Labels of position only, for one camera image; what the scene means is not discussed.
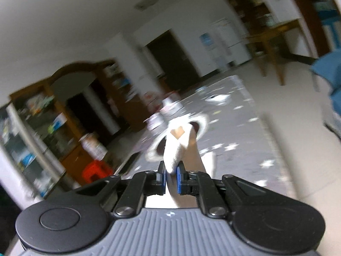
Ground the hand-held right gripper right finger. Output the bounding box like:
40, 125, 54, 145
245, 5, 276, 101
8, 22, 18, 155
177, 163, 267, 218

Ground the white fleece garment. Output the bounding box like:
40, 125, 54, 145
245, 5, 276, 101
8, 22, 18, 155
145, 113, 217, 210

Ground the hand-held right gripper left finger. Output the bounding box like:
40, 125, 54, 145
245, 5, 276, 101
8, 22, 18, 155
76, 161, 167, 217

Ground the blue cloth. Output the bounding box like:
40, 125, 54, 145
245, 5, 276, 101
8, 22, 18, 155
309, 49, 341, 142

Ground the wooden table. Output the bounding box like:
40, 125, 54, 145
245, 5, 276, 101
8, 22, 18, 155
244, 19, 303, 86

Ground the blue wall poster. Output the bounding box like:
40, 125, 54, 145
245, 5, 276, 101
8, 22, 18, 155
200, 33, 214, 48

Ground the wooden bookshelf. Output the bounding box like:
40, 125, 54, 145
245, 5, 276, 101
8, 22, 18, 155
0, 59, 144, 200

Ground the white red cardboard box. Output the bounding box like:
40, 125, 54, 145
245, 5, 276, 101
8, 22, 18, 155
144, 91, 184, 131

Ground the white refrigerator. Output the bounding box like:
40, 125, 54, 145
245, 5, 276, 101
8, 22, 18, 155
210, 17, 252, 68

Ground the red plastic stool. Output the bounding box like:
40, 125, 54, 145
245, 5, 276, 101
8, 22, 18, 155
81, 161, 114, 186

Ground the dark wooden cabinet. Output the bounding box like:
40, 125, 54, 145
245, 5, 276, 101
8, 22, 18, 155
226, 0, 331, 59

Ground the grey printed blanket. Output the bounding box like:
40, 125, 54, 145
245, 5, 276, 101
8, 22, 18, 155
114, 76, 301, 208

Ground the white tin can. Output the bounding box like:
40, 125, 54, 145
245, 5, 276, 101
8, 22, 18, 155
79, 133, 108, 162

